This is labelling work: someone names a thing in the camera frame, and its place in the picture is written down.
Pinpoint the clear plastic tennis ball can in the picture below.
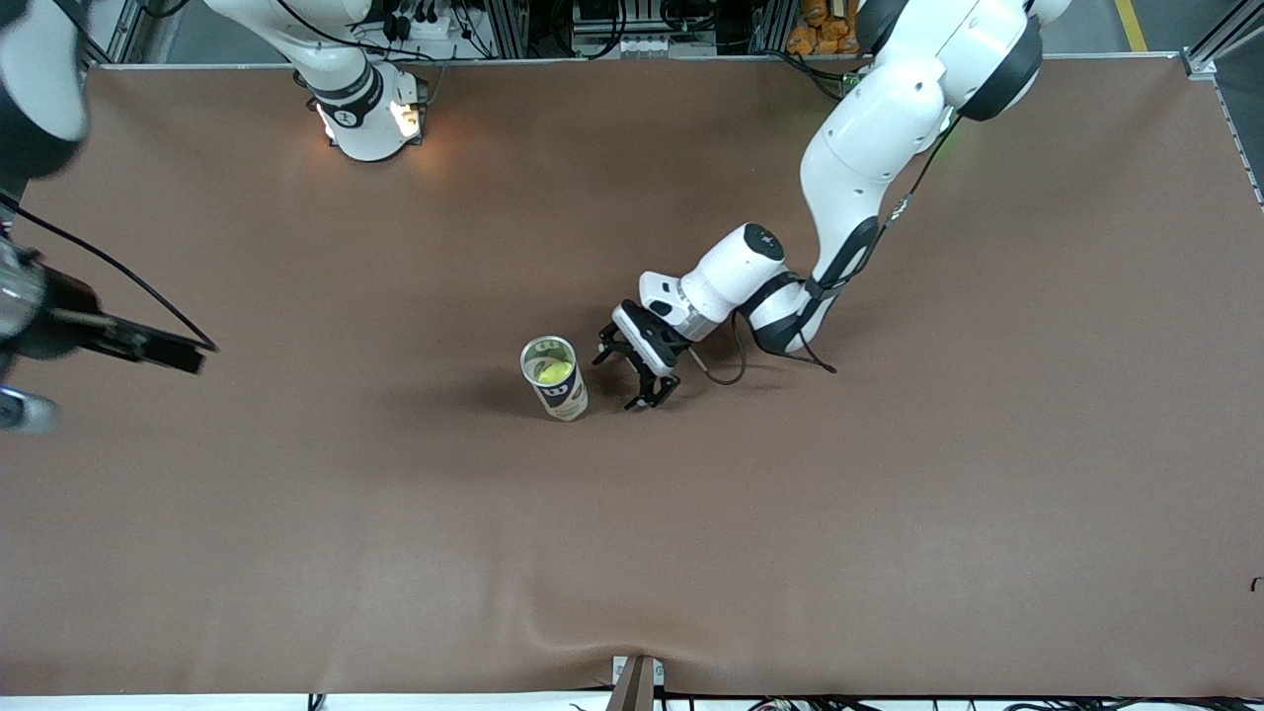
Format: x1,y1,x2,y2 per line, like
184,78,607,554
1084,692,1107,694
519,336,591,423

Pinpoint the brown table mat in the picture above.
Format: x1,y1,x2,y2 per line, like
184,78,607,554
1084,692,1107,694
0,54,1264,698

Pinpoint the white terminal block row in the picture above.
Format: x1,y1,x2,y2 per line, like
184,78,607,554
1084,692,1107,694
614,35,719,60

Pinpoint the pile of orange objects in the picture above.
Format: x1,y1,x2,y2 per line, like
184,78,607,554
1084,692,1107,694
787,0,870,56

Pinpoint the white power strip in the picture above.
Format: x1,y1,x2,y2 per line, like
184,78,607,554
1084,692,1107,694
380,8,457,45

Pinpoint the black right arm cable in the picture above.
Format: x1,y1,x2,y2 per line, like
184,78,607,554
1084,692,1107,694
0,193,220,354

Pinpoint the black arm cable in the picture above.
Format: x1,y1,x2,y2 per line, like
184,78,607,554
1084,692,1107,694
691,109,969,388
0,193,220,354

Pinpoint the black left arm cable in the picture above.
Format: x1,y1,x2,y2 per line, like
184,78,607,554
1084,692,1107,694
691,109,969,388

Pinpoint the metal mount bracket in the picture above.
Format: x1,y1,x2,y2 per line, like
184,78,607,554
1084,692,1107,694
610,654,666,711

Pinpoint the aluminium frame profile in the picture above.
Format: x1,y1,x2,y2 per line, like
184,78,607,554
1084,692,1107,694
1183,0,1264,80

